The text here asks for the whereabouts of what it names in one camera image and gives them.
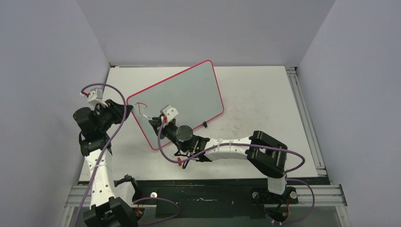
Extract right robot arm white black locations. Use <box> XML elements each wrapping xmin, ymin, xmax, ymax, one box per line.
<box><xmin>148</xmin><ymin>116</ymin><xmax>287</xmax><ymax>202</ymax></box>

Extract aluminium front rail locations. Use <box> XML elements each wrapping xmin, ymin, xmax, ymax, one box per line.
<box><xmin>64</xmin><ymin>184</ymin><xmax>348</xmax><ymax>208</ymax></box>

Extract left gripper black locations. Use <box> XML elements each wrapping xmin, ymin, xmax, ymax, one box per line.
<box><xmin>96</xmin><ymin>99</ymin><xmax>133</xmax><ymax>132</ymax></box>

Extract aluminium side rail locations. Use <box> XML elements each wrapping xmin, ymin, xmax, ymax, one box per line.
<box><xmin>285</xmin><ymin>67</ymin><xmax>327</xmax><ymax>177</ymax></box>

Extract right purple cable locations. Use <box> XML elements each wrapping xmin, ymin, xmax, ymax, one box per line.
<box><xmin>157</xmin><ymin>117</ymin><xmax>315</xmax><ymax>226</ymax></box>

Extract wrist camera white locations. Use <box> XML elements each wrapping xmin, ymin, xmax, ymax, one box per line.
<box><xmin>81</xmin><ymin>87</ymin><xmax>107</xmax><ymax>106</ymax></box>
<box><xmin>160</xmin><ymin>105</ymin><xmax>179</xmax><ymax>123</ymax></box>

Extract purple cable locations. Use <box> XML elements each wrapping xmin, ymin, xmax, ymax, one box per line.
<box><xmin>72</xmin><ymin>83</ymin><xmax>181</xmax><ymax>227</ymax></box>
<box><xmin>157</xmin><ymin>117</ymin><xmax>315</xmax><ymax>226</ymax></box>

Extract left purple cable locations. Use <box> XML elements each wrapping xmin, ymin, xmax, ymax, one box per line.
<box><xmin>72</xmin><ymin>83</ymin><xmax>181</xmax><ymax>227</ymax></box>

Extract pink framed whiteboard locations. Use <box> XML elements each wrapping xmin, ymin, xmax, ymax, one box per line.
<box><xmin>126</xmin><ymin>60</ymin><xmax>224</xmax><ymax>150</ymax></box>

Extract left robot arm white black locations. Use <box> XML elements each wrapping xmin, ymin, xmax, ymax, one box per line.
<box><xmin>73</xmin><ymin>99</ymin><xmax>138</xmax><ymax>227</ymax></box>

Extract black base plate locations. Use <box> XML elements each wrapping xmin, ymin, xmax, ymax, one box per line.
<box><xmin>109</xmin><ymin>178</ymin><xmax>301</xmax><ymax>219</ymax></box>

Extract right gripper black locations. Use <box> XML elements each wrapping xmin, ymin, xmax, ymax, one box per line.
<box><xmin>150</xmin><ymin>118</ymin><xmax>189</xmax><ymax>154</ymax></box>

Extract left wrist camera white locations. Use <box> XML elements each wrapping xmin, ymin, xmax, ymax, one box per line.
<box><xmin>81</xmin><ymin>87</ymin><xmax>107</xmax><ymax>106</ymax></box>

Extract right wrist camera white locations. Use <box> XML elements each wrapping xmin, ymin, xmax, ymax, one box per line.
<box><xmin>160</xmin><ymin>105</ymin><xmax>179</xmax><ymax>123</ymax></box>

